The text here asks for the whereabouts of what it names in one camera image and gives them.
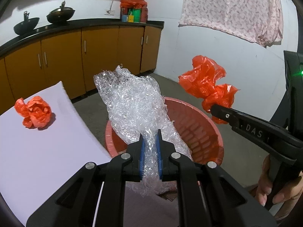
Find bubble wrap sheet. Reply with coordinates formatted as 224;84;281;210
94;66;191;196

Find red plastic bag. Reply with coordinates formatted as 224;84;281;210
179;55;238;114
14;96;52;128

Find person right hand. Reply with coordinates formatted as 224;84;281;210
255;154;303;222

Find red plastic basket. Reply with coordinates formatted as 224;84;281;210
104;96;225;194

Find lilac table cloth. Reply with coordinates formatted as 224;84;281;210
0;80;178;227

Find lower wooden cabinets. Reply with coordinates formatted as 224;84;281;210
1;19;164;112

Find crumpled red plastic bag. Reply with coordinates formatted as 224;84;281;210
14;96;52;128

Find pink floral curtain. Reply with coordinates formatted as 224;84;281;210
179;0;283;47

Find red bag with containers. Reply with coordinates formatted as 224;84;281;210
120;0;148;23

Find right black wok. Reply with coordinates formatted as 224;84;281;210
46;1;75;24

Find black wok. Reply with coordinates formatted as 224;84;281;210
46;1;75;24
13;11;40;35

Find left black wok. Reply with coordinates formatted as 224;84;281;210
13;11;40;35

